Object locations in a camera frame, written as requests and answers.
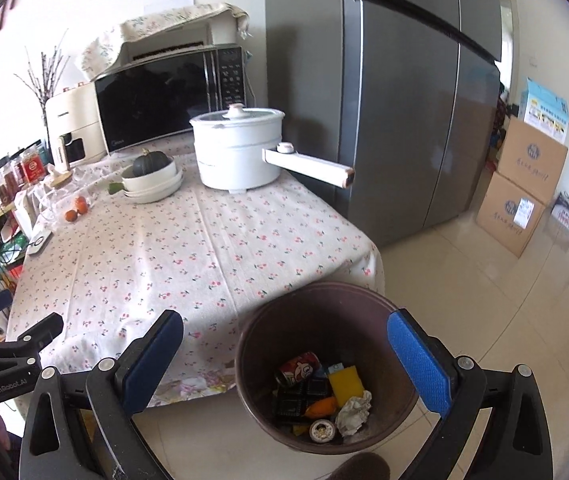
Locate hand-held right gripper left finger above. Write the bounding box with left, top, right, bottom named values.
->
left=18, top=309, right=185, bottom=480

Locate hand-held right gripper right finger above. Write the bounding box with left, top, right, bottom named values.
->
left=387, top=309, right=555, bottom=480

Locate yellow green sponge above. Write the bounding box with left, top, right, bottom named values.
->
left=327, top=366, right=365, bottom=408

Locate white tissue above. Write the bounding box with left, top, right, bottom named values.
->
left=335, top=391, right=373, bottom=437

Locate blue biscuit box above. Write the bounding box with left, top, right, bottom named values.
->
left=313, top=361, right=344, bottom=381

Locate crushed red can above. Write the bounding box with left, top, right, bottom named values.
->
left=309, top=420, right=338, bottom=443

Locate red cartoon face can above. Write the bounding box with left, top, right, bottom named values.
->
left=275, top=352, right=321, bottom=388

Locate dark brown trash bin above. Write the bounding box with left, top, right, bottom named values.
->
left=234, top=282, right=423, bottom=456

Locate black plastic tray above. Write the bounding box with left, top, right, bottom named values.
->
left=275, top=377, right=335, bottom=421

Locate small white device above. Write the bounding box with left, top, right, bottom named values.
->
left=27, top=227, right=54, bottom=256

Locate cherry print tablecloth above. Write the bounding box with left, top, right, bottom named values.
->
left=5, top=130, right=385, bottom=408

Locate clear plastic bag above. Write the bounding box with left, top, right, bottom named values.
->
left=39, top=180, right=96, bottom=223

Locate brown fuzzy slipper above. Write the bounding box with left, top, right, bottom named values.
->
left=325, top=452, right=390, bottom=480

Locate red label jar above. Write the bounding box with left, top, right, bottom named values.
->
left=20, top=155, right=48, bottom=183

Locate white deep plate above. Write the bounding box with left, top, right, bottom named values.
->
left=123, top=167, right=185, bottom=205

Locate cardboard box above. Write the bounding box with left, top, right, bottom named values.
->
left=475, top=170, right=548, bottom=259
left=495, top=116, right=569, bottom=206

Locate white bowl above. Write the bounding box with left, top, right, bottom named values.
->
left=121, top=157, right=178, bottom=193

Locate dark green squash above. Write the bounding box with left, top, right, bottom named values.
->
left=132, top=149, right=171, bottom=177

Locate white kitchen appliance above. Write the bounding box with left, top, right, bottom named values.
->
left=44, top=81, right=108, bottom=168

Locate dried branch decoration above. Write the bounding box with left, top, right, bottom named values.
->
left=14, top=42, right=72, bottom=161

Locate white electric pot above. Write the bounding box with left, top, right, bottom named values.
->
left=189, top=103, right=354, bottom=192

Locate grey refrigerator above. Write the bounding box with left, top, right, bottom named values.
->
left=264, top=0, right=503, bottom=248

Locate black microwave oven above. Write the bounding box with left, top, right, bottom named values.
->
left=93, top=44, right=246, bottom=157

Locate light blue printed box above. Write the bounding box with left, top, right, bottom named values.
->
left=517, top=77, right=569, bottom=143

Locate floral cloth cover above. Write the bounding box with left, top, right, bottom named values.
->
left=80, top=2, right=250, bottom=78

